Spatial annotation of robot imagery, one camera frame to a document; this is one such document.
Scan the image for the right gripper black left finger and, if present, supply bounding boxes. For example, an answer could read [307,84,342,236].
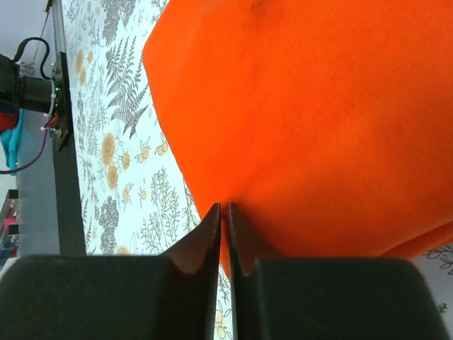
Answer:
[1,204,221,339]

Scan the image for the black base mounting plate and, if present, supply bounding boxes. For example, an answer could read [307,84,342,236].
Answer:
[52,52,86,256]

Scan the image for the orange t shirt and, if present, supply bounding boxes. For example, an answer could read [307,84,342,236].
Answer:
[143,1,452,258]

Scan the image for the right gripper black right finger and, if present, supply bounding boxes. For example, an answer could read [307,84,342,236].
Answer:
[228,203,448,339]

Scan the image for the floral patterned table mat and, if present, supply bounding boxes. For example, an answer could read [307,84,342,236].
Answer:
[62,1,452,328]

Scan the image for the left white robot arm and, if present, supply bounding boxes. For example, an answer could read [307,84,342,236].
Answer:
[1,37,59,115]

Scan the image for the teal and red cloths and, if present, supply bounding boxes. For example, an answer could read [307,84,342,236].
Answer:
[1,110,24,171]

